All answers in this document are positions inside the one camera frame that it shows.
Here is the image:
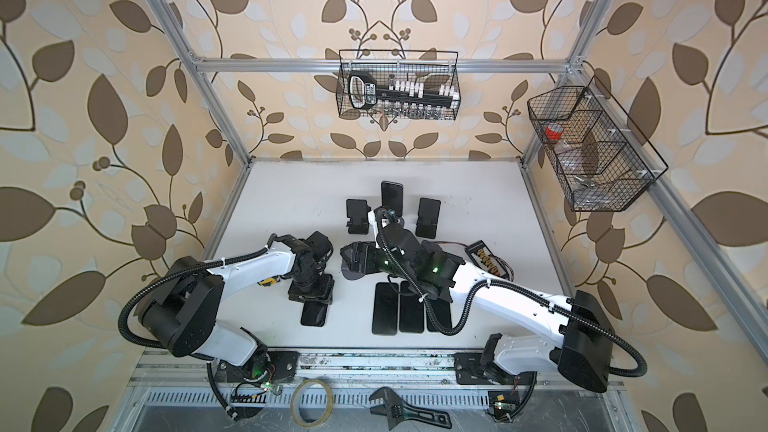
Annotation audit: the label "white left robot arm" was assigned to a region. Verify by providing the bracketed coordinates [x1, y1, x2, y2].
[117, 231, 334, 366]

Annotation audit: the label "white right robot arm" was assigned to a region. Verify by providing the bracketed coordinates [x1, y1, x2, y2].
[340, 207, 648, 393]

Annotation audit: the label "black flat stand back right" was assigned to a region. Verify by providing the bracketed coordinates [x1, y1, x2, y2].
[416, 197, 441, 239]

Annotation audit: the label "yellow black tape measure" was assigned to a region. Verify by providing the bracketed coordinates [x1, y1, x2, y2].
[258, 276, 282, 287]

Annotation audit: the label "black wire basket right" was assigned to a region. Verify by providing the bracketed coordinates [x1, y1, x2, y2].
[527, 77, 668, 212]

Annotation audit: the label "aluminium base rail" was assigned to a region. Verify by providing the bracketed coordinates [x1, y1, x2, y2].
[119, 346, 625, 409]

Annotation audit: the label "black wire basket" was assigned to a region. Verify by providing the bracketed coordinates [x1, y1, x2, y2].
[527, 77, 668, 212]
[335, 47, 462, 121]

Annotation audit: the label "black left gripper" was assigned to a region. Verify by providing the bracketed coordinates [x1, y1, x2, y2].
[294, 266, 341, 302]

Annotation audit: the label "tape roll ring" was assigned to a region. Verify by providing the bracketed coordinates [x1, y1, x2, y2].
[290, 377, 335, 430]

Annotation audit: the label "black adjustable wrench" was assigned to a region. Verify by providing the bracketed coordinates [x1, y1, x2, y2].
[369, 387, 453, 431]

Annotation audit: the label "black wire basket back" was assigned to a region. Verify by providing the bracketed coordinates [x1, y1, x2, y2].
[335, 47, 462, 121]

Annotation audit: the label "black socket set tool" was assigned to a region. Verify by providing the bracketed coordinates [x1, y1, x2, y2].
[346, 72, 461, 110]

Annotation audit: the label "black phone stand front left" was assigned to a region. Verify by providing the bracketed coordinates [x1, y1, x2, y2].
[340, 243, 367, 281]

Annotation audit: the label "black charging board yellow plugs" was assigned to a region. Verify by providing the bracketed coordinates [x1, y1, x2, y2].
[465, 240, 514, 281]

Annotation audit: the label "silver phone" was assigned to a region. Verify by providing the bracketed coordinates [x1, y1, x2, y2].
[300, 301, 328, 327]

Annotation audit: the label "black flat phone stand left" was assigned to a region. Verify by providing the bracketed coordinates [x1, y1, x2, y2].
[346, 199, 371, 235]

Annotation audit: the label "purple phone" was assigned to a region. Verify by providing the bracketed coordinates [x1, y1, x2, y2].
[371, 282, 399, 336]

